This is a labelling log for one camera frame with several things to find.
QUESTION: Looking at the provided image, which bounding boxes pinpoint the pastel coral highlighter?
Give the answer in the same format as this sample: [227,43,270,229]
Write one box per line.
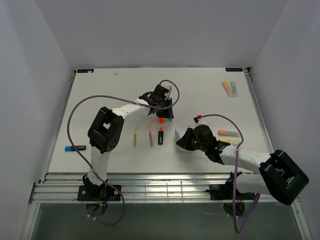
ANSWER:
[217,130,240,137]

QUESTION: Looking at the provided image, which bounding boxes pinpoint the black orange-capped highlighter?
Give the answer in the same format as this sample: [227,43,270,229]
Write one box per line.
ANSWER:
[157,127,164,145]

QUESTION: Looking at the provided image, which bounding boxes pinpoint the thin orange highlighter pen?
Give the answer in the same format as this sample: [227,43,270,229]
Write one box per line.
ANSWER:
[148,128,154,148]

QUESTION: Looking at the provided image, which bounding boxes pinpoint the pastel yellow highlighter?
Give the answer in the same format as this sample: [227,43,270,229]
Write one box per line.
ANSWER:
[220,139,240,146]

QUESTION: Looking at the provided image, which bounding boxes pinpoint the thin yellow highlighter pen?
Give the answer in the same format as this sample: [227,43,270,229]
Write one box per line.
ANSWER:
[133,128,138,148]

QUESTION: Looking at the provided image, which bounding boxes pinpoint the black blue-capped highlighter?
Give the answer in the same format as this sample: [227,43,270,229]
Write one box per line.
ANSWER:
[64,145,87,152]

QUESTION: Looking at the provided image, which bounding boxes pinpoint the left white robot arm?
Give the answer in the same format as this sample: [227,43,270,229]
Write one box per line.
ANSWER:
[86,84,174,187]

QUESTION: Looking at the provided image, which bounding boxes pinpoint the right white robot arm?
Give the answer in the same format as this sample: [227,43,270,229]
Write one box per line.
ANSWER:
[176,124,309,205]

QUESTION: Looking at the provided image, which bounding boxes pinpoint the pastel orange highlighter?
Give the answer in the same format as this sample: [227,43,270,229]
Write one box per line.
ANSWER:
[222,81,233,98]

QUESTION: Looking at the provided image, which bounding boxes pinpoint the pastel green highlighter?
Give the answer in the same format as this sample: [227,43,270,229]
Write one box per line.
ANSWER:
[230,80,238,98]

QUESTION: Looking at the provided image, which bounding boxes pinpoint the left blue corner label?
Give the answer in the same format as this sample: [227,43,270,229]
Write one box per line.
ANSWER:
[76,68,94,74]

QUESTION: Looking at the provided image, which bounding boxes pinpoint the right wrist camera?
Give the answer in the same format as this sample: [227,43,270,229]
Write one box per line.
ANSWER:
[195,117,208,126]

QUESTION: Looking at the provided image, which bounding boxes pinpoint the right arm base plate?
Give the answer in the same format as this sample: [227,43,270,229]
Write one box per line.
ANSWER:
[205,184,255,201]

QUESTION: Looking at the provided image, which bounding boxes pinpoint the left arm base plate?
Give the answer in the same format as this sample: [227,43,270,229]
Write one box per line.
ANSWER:
[77,185,121,202]

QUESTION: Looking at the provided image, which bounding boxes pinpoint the aluminium frame rails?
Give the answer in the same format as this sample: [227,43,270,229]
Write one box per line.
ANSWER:
[28,172,301,205]

